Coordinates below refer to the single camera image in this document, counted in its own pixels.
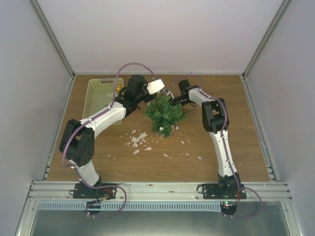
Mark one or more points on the aluminium front rail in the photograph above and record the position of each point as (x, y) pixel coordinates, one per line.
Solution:
(156, 191)

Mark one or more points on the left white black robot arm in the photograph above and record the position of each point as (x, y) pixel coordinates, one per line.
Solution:
(78, 141)

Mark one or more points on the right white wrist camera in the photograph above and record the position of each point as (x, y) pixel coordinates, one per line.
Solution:
(167, 92)

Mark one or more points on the white foil flakes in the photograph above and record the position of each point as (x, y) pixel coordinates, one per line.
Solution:
(142, 148)

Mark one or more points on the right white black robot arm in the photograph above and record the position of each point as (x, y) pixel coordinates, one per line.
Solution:
(215, 121)

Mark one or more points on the small green christmas tree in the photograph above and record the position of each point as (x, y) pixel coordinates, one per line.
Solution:
(151, 112)

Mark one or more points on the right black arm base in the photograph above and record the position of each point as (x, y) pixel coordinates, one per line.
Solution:
(211, 191)

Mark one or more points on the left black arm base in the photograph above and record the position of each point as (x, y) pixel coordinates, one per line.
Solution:
(82, 191)

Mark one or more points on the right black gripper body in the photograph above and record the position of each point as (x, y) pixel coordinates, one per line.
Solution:
(183, 102)

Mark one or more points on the white ball string lights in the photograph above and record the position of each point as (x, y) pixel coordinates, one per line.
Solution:
(167, 113)

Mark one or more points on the grey slotted cable duct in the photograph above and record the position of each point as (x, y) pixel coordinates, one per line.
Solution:
(131, 206)

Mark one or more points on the pale green perforated basket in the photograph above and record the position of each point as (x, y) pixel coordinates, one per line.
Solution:
(99, 95)

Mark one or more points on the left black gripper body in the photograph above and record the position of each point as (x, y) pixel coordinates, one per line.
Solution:
(140, 98)

